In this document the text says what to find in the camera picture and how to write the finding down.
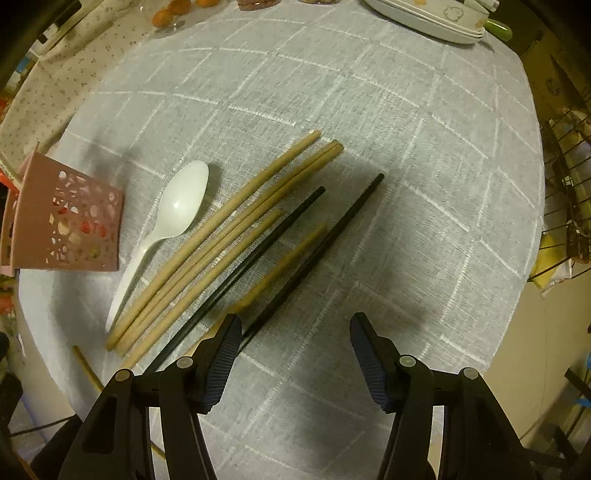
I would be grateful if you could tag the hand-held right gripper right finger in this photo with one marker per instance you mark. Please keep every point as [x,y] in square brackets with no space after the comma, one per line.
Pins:
[371,364]

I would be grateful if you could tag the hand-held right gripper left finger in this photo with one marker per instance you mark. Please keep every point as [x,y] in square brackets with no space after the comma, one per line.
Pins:
[221,364]

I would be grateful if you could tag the wooden chopstick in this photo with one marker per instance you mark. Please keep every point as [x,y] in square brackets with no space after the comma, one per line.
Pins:
[85,367]
[295,253]
[295,156]
[316,163]
[258,233]
[322,169]

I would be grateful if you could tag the black chopstick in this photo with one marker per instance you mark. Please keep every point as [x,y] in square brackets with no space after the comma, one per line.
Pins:
[351,212]
[300,211]

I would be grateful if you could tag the pink perforated utensil holder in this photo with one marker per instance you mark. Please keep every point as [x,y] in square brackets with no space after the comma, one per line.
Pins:
[41,194]

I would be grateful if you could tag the white plastic spoon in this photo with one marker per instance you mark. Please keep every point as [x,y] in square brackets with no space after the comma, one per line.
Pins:
[184,198]

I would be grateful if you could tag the grey checked tablecloth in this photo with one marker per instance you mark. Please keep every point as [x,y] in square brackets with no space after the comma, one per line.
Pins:
[369,138]

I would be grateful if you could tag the floral cabinet cloth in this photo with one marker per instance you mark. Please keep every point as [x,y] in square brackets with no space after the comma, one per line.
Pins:
[69,69]

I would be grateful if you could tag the cardboard box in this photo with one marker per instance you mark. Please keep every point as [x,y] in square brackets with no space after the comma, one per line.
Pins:
[545,78]

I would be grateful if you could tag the orange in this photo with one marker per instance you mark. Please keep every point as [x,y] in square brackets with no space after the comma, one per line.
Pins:
[206,2]
[161,17]
[179,5]

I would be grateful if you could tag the white printed bowl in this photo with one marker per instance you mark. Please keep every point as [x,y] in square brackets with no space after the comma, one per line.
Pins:
[461,14]

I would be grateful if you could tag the glass jar wooden lid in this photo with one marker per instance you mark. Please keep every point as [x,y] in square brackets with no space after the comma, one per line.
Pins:
[256,3]

